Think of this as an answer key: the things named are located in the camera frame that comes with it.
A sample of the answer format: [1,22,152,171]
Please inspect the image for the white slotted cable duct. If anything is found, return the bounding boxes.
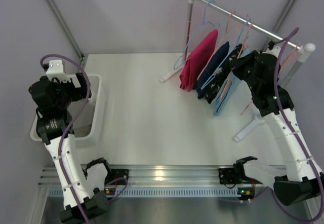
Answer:
[48,186,256,199]

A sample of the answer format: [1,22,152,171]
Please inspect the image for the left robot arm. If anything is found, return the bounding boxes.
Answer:
[28,73,111,223]

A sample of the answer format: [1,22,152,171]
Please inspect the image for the white metal clothes rack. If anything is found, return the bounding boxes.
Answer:
[159,0,317,142]

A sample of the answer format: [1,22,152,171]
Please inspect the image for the light blue trousers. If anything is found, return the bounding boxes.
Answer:
[210,45,251,117]

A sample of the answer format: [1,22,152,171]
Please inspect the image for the navy blue trousers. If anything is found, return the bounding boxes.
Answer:
[196,42,230,99]

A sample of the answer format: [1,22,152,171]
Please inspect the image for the aluminium mounting rail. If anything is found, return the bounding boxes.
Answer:
[37,164,314,186]

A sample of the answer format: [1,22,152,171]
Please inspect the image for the white plastic basket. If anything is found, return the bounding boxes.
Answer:
[28,74,105,147]

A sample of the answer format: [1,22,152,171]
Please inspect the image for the blue hanger far left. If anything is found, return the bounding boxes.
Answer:
[173,0,220,70]

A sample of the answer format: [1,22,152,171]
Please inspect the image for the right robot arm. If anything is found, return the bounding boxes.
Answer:
[229,52,323,206]

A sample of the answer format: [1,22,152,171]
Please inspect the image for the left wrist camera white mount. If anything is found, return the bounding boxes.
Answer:
[46,59,69,83]

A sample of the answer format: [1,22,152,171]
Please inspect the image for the black patterned trousers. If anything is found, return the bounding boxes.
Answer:
[205,44,242,104]

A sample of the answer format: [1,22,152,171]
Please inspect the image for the magenta trousers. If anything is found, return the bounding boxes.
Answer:
[179,29,218,92]

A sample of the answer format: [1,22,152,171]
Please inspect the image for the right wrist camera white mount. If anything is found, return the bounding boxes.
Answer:
[264,41,281,57]

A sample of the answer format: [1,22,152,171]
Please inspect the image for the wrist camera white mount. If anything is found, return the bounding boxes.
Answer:
[264,41,281,57]
[46,59,69,83]

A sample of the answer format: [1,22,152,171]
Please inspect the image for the blue hanger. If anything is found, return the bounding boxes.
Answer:
[196,12,251,91]
[173,0,220,70]

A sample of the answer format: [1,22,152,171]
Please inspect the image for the pink wire hanger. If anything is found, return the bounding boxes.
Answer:
[279,48,299,71]

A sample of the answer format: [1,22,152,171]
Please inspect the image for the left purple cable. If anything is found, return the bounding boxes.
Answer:
[40,54,129,224]

